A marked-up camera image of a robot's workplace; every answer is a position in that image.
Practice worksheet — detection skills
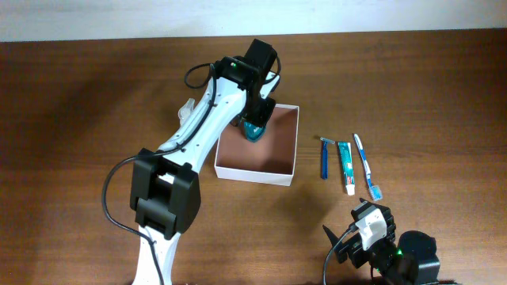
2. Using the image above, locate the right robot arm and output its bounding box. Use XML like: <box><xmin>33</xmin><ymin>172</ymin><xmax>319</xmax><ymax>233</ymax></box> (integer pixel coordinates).
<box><xmin>322</xmin><ymin>198</ymin><xmax>440</xmax><ymax>285</ymax></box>

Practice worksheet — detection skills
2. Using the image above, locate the dark blue pump soap bottle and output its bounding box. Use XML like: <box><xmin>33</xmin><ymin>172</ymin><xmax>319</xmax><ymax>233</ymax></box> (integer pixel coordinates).
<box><xmin>177</xmin><ymin>98</ymin><xmax>195</xmax><ymax>126</ymax></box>

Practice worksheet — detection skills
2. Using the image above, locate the white open cardboard box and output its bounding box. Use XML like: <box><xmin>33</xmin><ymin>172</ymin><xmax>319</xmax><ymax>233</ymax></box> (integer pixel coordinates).
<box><xmin>214</xmin><ymin>104</ymin><xmax>299</xmax><ymax>186</ymax></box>

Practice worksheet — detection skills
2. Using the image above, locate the teal mouthwash bottle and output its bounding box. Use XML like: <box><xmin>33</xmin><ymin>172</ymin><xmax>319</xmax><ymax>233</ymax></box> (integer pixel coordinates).
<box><xmin>243</xmin><ymin>121</ymin><xmax>265</xmax><ymax>143</ymax></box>

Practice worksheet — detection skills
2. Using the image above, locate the blue white toothbrush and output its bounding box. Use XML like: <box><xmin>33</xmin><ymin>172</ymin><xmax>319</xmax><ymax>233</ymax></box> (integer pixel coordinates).
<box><xmin>353</xmin><ymin>133</ymin><xmax>383</xmax><ymax>201</ymax></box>

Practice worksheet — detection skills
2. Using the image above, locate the blue disposable razor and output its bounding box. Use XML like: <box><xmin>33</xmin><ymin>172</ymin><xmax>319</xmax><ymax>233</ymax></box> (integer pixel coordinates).
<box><xmin>320</xmin><ymin>137</ymin><xmax>336</xmax><ymax>180</ymax></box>

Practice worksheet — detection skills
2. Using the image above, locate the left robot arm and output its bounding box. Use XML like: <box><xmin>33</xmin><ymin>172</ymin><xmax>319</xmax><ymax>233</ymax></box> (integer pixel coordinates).
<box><xmin>130</xmin><ymin>39</ymin><xmax>280</xmax><ymax>284</ymax></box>

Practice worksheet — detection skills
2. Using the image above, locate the teal toothpaste tube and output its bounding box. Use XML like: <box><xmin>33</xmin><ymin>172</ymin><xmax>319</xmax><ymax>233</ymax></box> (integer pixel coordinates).
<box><xmin>337</xmin><ymin>142</ymin><xmax>355</xmax><ymax>196</ymax></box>

